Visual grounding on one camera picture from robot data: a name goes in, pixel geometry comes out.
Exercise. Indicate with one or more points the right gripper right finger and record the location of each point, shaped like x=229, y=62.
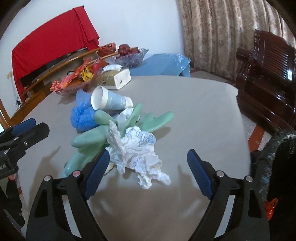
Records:
x=247, y=220

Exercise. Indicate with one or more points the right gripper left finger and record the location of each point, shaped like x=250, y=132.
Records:
x=48, y=220

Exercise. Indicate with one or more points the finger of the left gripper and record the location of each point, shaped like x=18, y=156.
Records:
x=23, y=127
x=30, y=138

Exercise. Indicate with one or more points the blue plastic bag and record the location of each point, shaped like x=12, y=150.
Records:
x=82, y=114

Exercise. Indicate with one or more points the blue white paper cup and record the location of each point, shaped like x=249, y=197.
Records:
x=104, y=99

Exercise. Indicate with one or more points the white paper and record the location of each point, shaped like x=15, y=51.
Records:
x=135, y=150

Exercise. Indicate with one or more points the green rubber glove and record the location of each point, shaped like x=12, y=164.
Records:
x=131, y=117

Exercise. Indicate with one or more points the black trash bin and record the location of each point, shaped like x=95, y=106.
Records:
x=272, y=169

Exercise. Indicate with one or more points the wooden TV cabinet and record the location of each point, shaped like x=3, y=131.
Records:
x=39, y=89

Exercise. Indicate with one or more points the red snack packets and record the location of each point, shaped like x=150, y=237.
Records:
x=87, y=71

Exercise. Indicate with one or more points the glass snack bowl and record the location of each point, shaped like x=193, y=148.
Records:
x=73, y=87

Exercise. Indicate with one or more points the gold white tissue box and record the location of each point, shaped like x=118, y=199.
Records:
x=113, y=77

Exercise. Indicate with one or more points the red cloth cover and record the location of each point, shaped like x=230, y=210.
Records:
x=66, y=33

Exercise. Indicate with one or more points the red ornament basket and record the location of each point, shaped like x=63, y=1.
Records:
x=106, y=49

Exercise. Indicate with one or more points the glass fruit bowl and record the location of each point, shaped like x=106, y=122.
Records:
x=128, y=61

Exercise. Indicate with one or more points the red apples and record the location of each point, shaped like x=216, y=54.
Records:
x=125, y=49

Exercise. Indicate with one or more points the dark wooden armchair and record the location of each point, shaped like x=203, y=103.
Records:
x=266, y=82

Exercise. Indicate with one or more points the blue covered stool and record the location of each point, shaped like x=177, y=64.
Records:
x=163, y=64

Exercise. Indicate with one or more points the floral beige curtain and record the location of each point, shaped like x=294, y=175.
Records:
x=214, y=29

